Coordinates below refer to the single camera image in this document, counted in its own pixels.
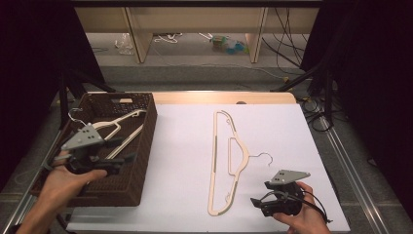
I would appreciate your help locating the clear plastic bag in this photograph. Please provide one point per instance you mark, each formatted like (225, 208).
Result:
(124, 44)

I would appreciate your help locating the colourful plastic packets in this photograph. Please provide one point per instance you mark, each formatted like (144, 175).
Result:
(232, 46)

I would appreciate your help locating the person's right hand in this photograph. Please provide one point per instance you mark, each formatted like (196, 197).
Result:
(308, 221)

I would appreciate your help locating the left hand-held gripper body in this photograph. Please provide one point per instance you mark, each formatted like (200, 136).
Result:
(82, 139)

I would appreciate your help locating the metal floor rail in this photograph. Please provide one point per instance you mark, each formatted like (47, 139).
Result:
(19, 208)
(350, 169)

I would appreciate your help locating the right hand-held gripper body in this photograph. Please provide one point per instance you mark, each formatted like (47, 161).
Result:
(287, 177)

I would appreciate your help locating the brown woven basket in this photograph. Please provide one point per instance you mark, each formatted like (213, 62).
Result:
(136, 177)

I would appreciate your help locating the dark curtain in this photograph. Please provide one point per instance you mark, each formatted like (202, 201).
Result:
(373, 81)
(29, 65)

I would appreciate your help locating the beige wooden shelf unit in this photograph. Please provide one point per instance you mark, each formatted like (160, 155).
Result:
(195, 19)

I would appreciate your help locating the person's left hand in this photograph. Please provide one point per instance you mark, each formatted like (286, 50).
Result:
(61, 187)

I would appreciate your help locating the black metal stand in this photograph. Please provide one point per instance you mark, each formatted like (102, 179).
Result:
(328, 94)
(64, 97)

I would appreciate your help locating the white table sheet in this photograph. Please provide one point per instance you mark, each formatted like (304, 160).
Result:
(181, 136)

